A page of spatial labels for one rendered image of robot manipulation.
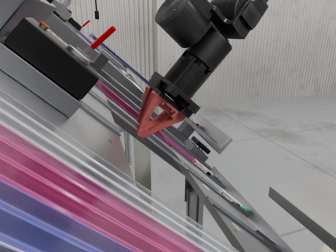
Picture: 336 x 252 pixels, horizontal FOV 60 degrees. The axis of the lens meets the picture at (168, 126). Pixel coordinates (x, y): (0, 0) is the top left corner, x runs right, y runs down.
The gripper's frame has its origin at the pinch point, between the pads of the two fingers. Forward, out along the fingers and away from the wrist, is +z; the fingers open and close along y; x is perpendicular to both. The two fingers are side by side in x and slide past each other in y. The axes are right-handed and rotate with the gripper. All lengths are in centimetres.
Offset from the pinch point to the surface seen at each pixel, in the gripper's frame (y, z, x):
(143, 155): -46, 15, 25
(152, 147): -19.0, 5.3, 12.7
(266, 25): -301, -152, 164
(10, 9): 16.8, -4.9, -22.4
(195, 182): 5.1, 0.9, 11.4
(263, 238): 10.1, 1.3, 26.8
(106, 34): -16.4, -8.5, -12.1
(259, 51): -300, -124, 180
